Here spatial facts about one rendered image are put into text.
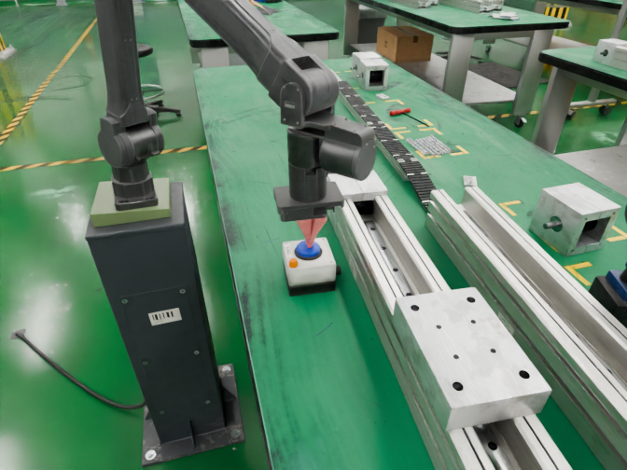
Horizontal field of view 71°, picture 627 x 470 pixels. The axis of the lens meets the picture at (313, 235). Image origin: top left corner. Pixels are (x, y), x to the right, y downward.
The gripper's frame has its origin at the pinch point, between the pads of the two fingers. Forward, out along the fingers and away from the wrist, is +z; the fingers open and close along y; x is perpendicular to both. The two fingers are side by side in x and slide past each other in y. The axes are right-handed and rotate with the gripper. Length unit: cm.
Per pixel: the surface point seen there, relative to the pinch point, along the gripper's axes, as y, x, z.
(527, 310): 26.9, -20.9, 1.0
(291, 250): -2.8, 1.1, 2.2
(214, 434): -27, 23, 85
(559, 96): 163, 145, 30
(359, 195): 12.2, 12.1, -0.8
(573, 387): 26.9, -31.6, 3.8
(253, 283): -9.8, 0.8, 8.2
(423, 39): 183, 372, 42
